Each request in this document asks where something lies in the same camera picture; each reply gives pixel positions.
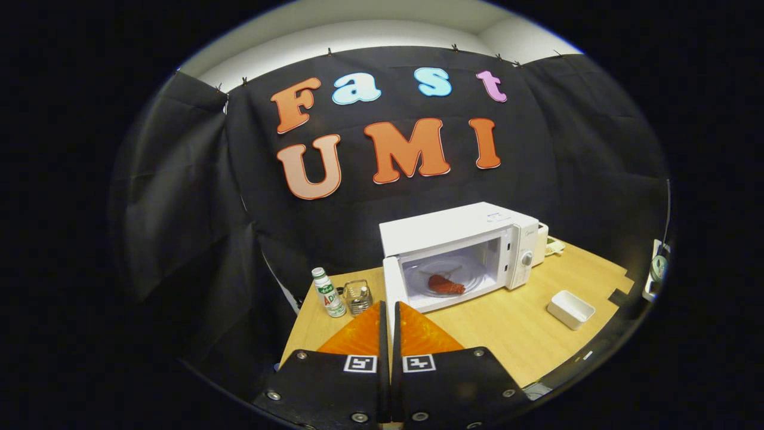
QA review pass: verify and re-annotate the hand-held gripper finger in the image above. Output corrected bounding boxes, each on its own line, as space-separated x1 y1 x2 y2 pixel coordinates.
393 300 532 430
254 300 392 430

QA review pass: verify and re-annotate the red meat slice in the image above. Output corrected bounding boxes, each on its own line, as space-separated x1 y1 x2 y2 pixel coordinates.
427 274 466 295

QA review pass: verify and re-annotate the white microwave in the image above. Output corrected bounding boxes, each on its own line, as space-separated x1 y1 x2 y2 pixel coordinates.
379 202 541 335

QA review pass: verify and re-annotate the glass and metal holder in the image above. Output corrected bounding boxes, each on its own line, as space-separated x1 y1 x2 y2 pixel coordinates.
343 279 374 316

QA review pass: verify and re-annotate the white bottle with green label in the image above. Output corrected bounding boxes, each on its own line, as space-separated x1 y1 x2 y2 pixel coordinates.
312 267 347 318

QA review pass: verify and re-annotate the glass turntable plate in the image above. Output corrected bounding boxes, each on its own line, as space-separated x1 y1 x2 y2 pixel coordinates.
405 260 487 297

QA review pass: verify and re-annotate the white toaster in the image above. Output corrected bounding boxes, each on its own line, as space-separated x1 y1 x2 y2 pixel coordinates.
531 223 550 267

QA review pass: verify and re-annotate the white rectangular dish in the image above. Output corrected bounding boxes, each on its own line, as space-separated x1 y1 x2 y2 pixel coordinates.
547 290 596 330

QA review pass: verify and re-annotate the white socket box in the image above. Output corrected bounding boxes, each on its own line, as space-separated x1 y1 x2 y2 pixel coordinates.
642 239 672 302

